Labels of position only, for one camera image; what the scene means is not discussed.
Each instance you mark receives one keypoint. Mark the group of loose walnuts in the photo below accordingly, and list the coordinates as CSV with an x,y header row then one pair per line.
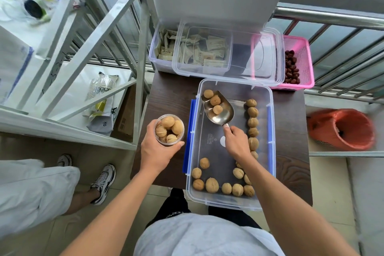
x,y
253,122

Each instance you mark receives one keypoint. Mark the person's left thumb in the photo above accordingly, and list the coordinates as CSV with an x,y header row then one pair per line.
x,y
175,150

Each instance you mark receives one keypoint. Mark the pile of white packets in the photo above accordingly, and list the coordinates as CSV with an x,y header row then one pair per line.
x,y
195,51

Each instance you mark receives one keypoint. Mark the metal scoop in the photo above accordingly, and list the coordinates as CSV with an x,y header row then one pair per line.
x,y
223,116

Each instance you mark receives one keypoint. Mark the pile of red dates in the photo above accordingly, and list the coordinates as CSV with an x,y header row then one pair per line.
x,y
292,68

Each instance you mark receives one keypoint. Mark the person's left hand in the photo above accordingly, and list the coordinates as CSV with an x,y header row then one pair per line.
x,y
153,156

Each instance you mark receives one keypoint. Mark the clear storage box blue latches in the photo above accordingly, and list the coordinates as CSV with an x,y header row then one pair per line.
x,y
216,144

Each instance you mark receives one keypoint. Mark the pink plastic basket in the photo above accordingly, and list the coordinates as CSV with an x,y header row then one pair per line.
x,y
304,63

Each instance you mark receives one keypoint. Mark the person's left forearm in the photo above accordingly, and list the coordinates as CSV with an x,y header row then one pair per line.
x,y
120,207

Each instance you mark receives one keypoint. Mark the clear plastic box lid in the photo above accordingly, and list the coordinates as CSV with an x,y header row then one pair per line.
x,y
240,60

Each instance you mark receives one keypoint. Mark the round tan walnut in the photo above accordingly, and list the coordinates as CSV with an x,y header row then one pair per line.
x,y
168,121
215,100
217,109
161,130
171,138
177,127
208,93

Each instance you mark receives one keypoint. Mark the clear plastic storage box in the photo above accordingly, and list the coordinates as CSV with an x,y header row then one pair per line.
x,y
159,63

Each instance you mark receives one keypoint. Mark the white sack with blue stripe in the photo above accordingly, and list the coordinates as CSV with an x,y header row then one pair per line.
x,y
13,63

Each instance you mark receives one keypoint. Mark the person's right thumb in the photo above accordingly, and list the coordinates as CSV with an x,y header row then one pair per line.
x,y
227,138

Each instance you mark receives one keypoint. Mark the clear plastic cup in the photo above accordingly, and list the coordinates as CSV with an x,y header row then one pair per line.
x,y
166,144

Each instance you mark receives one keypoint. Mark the person's right forearm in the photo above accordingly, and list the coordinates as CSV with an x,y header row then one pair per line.
x,y
288,207

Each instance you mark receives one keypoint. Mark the metal shelf rack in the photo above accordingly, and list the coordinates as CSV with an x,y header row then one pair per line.
x,y
99,30

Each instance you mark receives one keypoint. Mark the metal railing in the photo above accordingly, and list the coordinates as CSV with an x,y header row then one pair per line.
x,y
330,15

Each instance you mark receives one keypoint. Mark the sleeve of paper cups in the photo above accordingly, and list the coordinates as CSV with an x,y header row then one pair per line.
x,y
102,86

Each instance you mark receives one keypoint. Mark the person's grey shirt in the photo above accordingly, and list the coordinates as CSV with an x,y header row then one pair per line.
x,y
207,237

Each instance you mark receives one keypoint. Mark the person's right hand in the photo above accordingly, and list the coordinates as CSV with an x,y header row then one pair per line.
x,y
238,144

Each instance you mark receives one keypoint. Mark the waste bin with red bag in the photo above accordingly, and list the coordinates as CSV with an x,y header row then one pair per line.
x,y
345,128

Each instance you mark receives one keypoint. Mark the brown cardboard box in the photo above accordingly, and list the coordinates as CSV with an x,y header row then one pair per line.
x,y
127,117

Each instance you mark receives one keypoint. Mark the person's black trousers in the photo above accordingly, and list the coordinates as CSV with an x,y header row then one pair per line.
x,y
177,204

